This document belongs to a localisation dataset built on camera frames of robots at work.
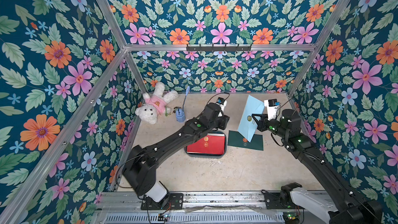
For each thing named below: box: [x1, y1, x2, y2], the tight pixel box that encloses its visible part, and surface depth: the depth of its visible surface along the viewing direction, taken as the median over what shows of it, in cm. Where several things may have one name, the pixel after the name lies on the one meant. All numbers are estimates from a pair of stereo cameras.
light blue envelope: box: [237, 94, 265, 143], surface depth 78 cm
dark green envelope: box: [227, 130, 264, 151], surface depth 95 cm
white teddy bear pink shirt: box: [134, 81, 179, 125], surface depth 107 cm
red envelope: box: [187, 135, 226, 156], surface depth 90 cm
